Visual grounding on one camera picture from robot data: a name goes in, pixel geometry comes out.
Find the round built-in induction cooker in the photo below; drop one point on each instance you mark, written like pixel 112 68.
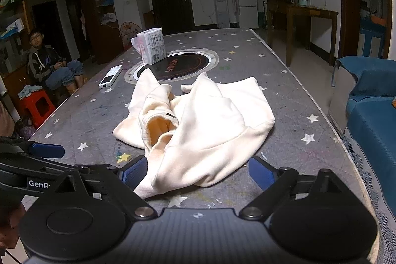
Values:
pixel 185 63

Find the white refrigerator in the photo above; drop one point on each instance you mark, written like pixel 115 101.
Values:
pixel 246 4

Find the white water dispenser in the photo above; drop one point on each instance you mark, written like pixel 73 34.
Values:
pixel 222 13

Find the white tissue pack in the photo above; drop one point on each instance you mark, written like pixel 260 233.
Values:
pixel 151 46

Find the blue cabinet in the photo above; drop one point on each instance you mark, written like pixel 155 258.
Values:
pixel 371 41

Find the light blue cloth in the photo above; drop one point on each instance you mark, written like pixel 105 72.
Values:
pixel 29 90

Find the cream hoodie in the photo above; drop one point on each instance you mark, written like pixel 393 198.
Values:
pixel 210 128

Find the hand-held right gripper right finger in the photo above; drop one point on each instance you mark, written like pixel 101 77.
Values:
pixel 260 172

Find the person's left hand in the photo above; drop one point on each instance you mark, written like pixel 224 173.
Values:
pixel 8 228

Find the arched wooden wall cabinet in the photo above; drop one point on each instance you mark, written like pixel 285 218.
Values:
pixel 85 4

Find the red plastic stool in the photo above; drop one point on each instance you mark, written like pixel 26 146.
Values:
pixel 37 106

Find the white remote control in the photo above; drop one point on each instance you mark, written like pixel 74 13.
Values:
pixel 109 77

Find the wooden side table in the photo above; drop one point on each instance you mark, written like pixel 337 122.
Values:
pixel 303 10

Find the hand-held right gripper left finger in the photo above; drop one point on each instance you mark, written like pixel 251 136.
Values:
pixel 136 172

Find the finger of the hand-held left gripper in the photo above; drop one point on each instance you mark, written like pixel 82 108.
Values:
pixel 46 150

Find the blue sofa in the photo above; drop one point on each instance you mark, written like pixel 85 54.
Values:
pixel 371 128

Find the grey star-print table cover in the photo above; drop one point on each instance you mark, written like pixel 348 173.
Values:
pixel 294 103

